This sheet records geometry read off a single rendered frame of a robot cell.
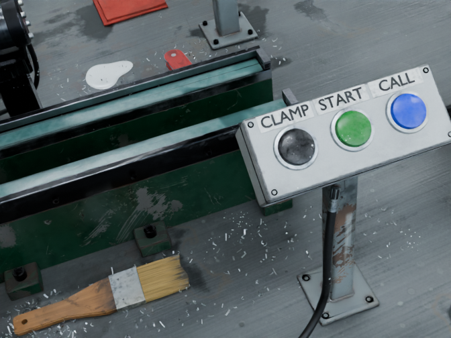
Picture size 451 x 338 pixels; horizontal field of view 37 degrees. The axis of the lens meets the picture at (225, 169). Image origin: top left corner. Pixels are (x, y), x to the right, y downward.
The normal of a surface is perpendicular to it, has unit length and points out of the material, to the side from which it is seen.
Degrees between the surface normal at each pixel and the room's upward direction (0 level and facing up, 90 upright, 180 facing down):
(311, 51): 0
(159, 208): 90
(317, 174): 37
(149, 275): 1
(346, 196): 90
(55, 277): 0
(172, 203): 90
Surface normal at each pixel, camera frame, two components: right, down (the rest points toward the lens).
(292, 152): 0.08, -0.14
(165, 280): -0.10, -0.73
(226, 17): 0.32, 0.65
